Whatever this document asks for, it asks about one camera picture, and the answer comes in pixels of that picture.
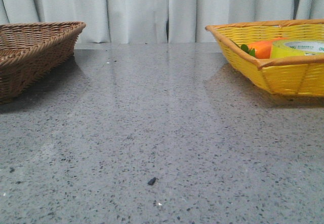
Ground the yellow tape roll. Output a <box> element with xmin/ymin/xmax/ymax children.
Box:
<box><xmin>270</xmin><ymin>40</ymin><xmax>323</xmax><ymax>58</ymax></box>

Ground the small black debris piece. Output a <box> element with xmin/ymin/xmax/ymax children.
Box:
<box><xmin>147</xmin><ymin>177</ymin><xmax>157</xmax><ymax>185</ymax></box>

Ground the white curtain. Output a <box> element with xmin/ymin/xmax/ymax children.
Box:
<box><xmin>1</xmin><ymin>0</ymin><xmax>323</xmax><ymax>44</ymax></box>

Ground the orange toy carrot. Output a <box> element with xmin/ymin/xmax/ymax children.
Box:
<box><xmin>240</xmin><ymin>41</ymin><xmax>273</xmax><ymax>59</ymax></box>

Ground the brown wicker basket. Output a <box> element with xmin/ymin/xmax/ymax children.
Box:
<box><xmin>1</xmin><ymin>21</ymin><xmax>86</xmax><ymax>103</ymax></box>

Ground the yellow wicker basket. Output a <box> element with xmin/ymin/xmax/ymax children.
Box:
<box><xmin>206</xmin><ymin>19</ymin><xmax>323</xmax><ymax>97</ymax></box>

